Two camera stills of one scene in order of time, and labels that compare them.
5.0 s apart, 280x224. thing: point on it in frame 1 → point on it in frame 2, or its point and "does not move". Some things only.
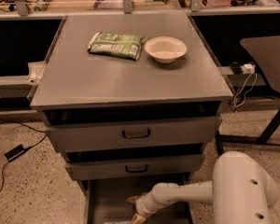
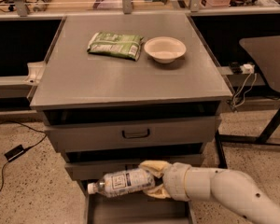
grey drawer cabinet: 132,101 does not move
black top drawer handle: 135,137 does not move
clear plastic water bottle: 117,222 → 121,182
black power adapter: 14,152 does not move
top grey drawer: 135,134 does not move
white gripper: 142,206 → 175,181
